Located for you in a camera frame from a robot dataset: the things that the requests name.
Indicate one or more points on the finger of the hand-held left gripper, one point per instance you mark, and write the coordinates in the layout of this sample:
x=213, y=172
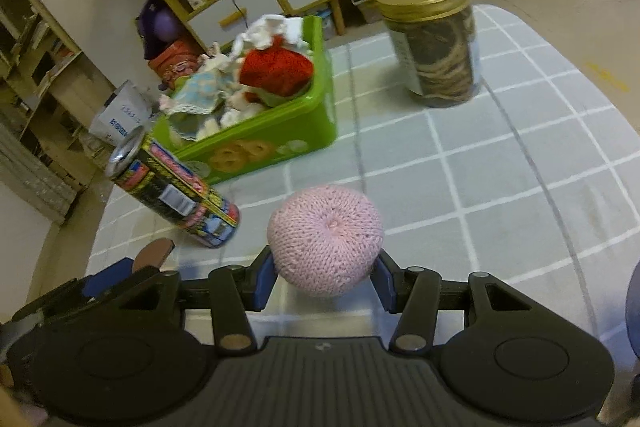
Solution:
x=55, y=304
x=107, y=279

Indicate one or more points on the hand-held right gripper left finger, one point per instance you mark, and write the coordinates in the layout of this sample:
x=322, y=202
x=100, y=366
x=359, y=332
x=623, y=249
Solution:
x=265, y=282

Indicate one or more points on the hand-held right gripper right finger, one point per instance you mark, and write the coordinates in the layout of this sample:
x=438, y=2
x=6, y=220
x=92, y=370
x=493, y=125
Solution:
x=384, y=287

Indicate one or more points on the pink knitted ball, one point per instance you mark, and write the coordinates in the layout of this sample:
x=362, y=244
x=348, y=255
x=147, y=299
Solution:
x=325, y=232

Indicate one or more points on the green plastic bin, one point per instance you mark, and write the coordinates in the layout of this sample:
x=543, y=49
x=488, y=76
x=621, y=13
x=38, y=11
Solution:
x=280, y=132

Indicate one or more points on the red santa hat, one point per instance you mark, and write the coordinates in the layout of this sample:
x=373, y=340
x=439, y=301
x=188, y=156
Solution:
x=275, y=67

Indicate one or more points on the white cloth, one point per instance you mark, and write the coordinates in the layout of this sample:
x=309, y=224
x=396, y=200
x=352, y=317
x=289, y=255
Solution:
x=270, y=32

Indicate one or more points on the black printed tin can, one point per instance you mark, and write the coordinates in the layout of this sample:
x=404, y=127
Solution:
x=175, y=192

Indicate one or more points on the grey checked tablecloth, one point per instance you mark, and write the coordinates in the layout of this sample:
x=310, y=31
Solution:
x=500, y=207

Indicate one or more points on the white bag blue print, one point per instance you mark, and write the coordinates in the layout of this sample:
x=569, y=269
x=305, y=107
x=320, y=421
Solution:
x=120, y=117

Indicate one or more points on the wooden shelf unit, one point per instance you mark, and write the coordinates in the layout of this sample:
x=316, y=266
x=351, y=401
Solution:
x=55, y=72

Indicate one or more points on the red printed bag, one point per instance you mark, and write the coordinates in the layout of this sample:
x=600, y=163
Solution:
x=175, y=62

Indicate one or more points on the clear jar gold lid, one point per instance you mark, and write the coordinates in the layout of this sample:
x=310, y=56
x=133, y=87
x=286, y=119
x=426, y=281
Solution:
x=440, y=57

